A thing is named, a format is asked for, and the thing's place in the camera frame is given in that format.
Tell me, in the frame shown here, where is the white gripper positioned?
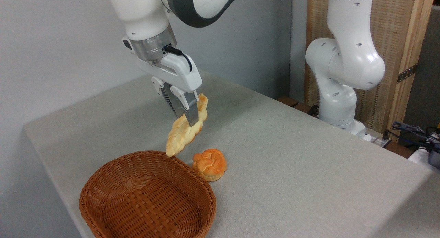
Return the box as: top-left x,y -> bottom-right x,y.
122,37 -> 203,127

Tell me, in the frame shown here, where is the long braided bread loaf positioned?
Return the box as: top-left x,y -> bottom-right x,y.
166,93 -> 209,158

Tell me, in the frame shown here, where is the round knotted bread roll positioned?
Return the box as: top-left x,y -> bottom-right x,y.
192,149 -> 227,182

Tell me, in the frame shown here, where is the brown wicker basket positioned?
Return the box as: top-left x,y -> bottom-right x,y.
79,151 -> 217,238

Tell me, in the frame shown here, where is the brown wooden block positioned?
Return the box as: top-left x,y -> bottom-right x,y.
276,96 -> 299,108

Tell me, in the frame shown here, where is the grey tablecloth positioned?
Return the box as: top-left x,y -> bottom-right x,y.
23,69 -> 440,238

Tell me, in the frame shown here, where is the woven wooden folding screen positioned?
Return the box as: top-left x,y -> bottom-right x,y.
304,0 -> 436,144

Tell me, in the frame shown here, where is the metal screen hinge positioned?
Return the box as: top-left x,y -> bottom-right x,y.
397,64 -> 418,84

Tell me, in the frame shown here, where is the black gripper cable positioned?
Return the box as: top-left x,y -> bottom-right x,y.
164,45 -> 193,73

